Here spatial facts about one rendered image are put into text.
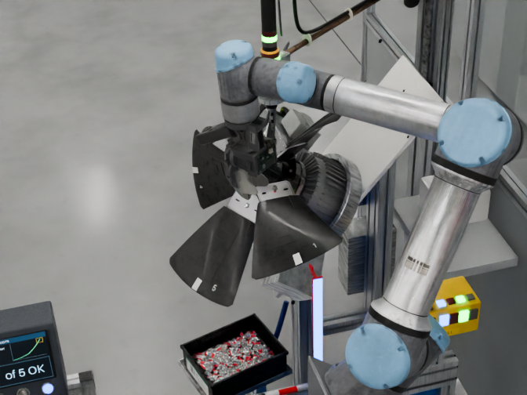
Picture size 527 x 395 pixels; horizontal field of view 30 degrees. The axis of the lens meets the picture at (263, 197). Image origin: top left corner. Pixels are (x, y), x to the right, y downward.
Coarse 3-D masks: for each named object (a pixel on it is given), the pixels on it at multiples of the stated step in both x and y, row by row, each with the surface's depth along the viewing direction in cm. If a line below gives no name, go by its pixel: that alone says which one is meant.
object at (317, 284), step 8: (320, 280) 213; (320, 288) 214; (320, 296) 216; (320, 304) 217; (320, 312) 219; (320, 320) 220; (320, 328) 222; (320, 336) 223; (320, 344) 224; (320, 352) 226
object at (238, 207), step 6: (234, 192) 249; (234, 198) 249; (240, 198) 249; (252, 198) 249; (228, 204) 250; (234, 204) 249; (240, 204) 249; (252, 204) 249; (234, 210) 249; (240, 210) 249; (246, 210) 249; (252, 210) 249; (246, 216) 249; (252, 216) 249
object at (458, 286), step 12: (444, 288) 226; (456, 288) 226; (468, 288) 226; (444, 300) 223; (456, 300) 223; (432, 312) 220; (444, 312) 221; (456, 312) 222; (456, 324) 224; (468, 324) 225
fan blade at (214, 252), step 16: (224, 208) 250; (208, 224) 251; (224, 224) 249; (240, 224) 248; (192, 240) 253; (208, 240) 250; (224, 240) 249; (240, 240) 248; (176, 256) 255; (192, 256) 252; (208, 256) 250; (224, 256) 249; (240, 256) 248; (176, 272) 254; (192, 272) 251; (208, 272) 249; (224, 272) 248; (240, 272) 247; (192, 288) 251; (208, 288) 249; (224, 288) 247; (224, 304) 246
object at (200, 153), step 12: (192, 156) 276; (204, 156) 270; (216, 156) 263; (204, 168) 271; (216, 168) 265; (204, 180) 273; (216, 180) 268; (204, 192) 274; (216, 192) 270; (228, 192) 266; (204, 204) 276
